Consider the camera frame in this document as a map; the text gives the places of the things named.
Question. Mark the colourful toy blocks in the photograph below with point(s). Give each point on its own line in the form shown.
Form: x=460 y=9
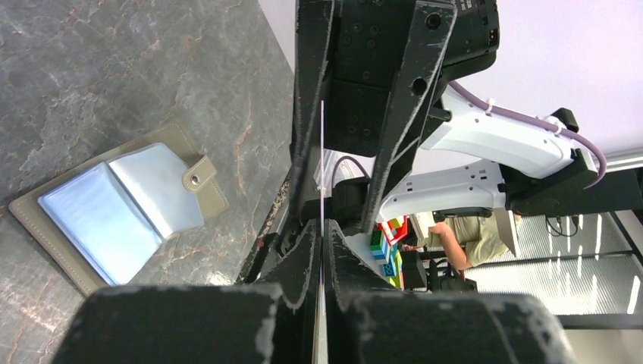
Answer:
x=384 y=248

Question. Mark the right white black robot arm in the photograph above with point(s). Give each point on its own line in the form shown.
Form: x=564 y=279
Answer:
x=484 y=157

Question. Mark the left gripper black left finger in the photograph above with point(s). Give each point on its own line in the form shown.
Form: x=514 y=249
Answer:
x=272 y=320

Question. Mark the seated person beige shirt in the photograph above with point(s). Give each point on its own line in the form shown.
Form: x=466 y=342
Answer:
x=468 y=241

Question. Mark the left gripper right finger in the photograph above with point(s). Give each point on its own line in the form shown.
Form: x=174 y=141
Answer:
x=370 y=321

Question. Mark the beige leather card holder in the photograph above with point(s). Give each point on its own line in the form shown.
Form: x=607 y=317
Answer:
x=104 y=219

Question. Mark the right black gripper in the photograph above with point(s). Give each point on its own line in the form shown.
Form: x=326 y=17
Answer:
x=384 y=49

